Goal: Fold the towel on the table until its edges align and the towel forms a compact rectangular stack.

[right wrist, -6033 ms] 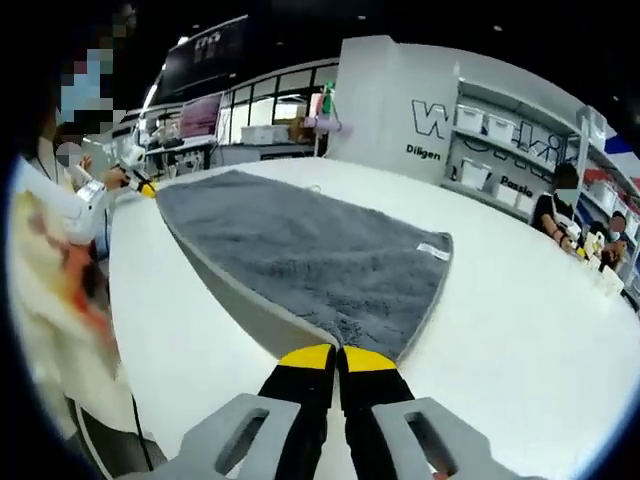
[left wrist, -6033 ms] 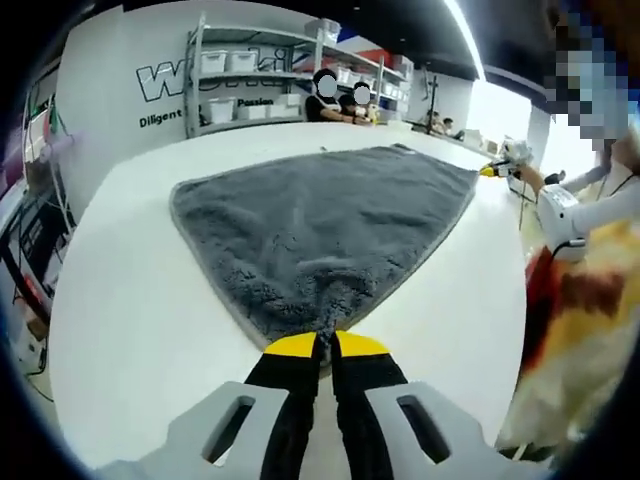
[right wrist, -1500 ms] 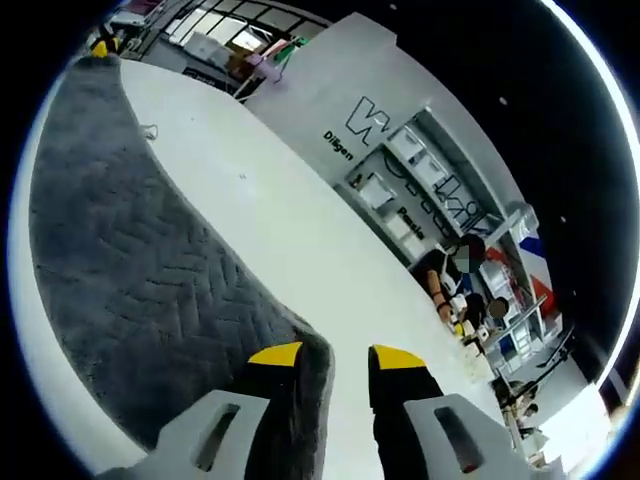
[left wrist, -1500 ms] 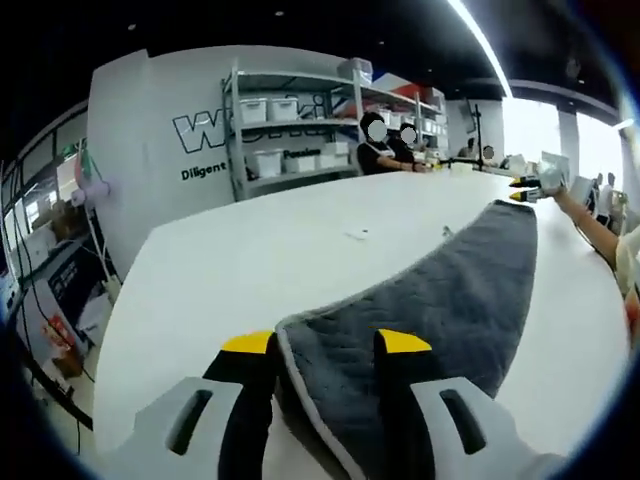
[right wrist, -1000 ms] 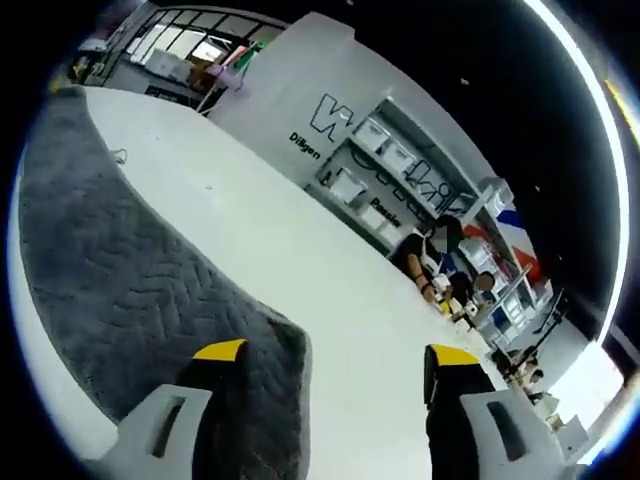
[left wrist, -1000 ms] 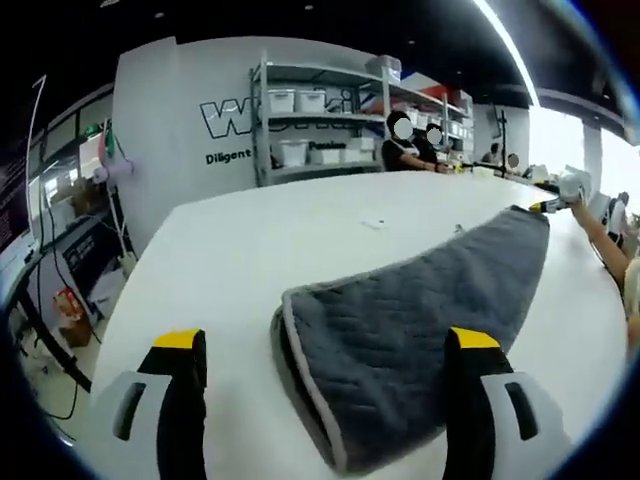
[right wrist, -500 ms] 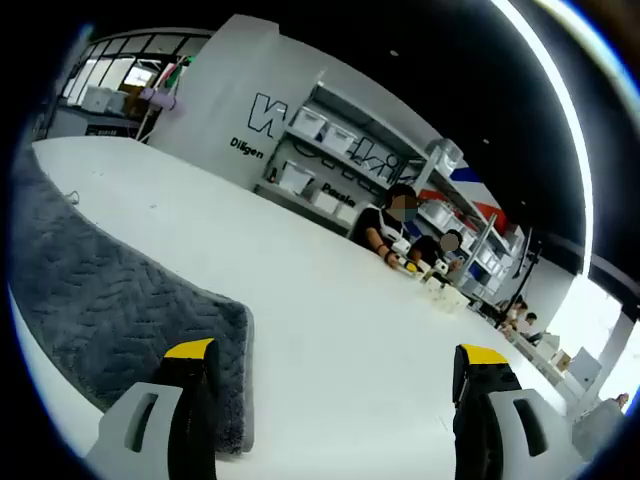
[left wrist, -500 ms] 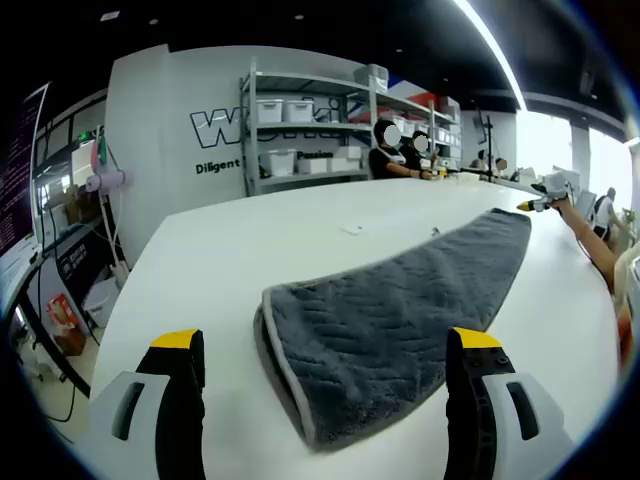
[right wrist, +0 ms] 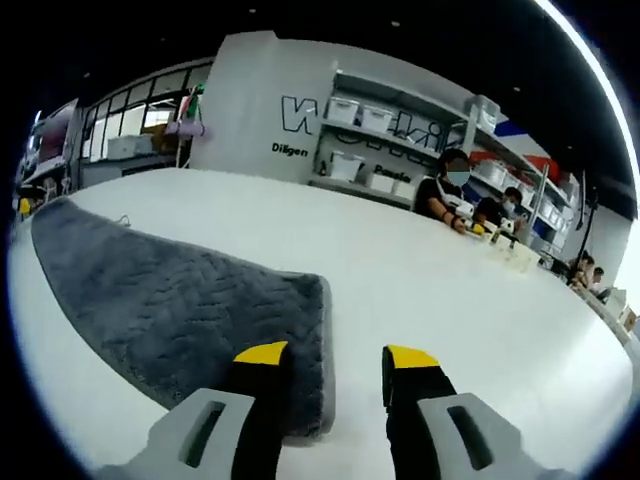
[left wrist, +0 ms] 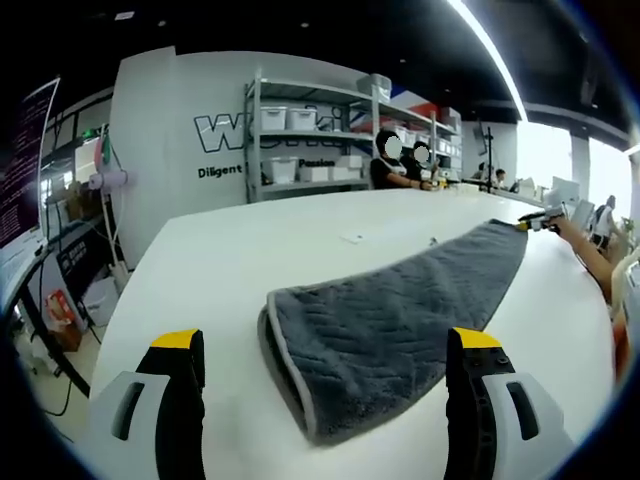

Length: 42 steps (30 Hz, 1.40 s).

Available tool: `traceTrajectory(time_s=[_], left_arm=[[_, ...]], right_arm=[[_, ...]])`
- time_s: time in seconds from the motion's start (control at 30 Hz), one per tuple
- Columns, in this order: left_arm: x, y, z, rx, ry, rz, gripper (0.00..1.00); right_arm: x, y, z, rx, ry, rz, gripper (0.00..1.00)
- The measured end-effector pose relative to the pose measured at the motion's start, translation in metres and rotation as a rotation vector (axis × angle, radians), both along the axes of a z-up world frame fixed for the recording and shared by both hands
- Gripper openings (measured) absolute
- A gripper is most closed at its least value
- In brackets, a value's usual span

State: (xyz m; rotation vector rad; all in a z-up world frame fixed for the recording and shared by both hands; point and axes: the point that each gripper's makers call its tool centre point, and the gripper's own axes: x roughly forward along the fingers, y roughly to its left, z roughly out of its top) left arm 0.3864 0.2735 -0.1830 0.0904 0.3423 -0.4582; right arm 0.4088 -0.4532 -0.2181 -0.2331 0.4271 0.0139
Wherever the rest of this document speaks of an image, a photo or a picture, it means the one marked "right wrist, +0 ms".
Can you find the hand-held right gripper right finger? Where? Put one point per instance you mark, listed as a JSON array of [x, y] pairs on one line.
[[415, 425]]

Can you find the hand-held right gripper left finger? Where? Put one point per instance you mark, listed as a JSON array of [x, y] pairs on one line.
[[255, 410]]

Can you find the grey fleece towel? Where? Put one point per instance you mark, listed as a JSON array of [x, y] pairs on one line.
[[175, 310]]

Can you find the white table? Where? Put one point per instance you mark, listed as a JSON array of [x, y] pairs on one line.
[[425, 280]]

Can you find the shelf with white boxes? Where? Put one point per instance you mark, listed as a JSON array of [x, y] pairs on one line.
[[347, 167]]

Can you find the grey counter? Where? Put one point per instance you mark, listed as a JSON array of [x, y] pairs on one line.
[[125, 170]]

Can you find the black light stand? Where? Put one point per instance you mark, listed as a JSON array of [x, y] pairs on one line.
[[582, 200]]

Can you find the purple rolled mat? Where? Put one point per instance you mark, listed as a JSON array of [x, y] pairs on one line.
[[189, 131]]

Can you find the cardboard box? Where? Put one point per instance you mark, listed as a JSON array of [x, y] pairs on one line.
[[159, 137]]

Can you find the white storage box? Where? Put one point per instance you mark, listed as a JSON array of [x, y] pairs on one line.
[[130, 147]]

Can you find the green and red hanging items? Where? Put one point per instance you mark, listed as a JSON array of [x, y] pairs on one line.
[[192, 102]]

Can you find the grey shelf unit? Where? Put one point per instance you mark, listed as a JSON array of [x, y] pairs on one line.
[[400, 95]]

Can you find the computer monitor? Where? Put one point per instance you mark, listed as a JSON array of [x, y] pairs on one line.
[[56, 137]]

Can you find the ceiling light strip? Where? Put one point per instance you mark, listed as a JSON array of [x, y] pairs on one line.
[[605, 90]]

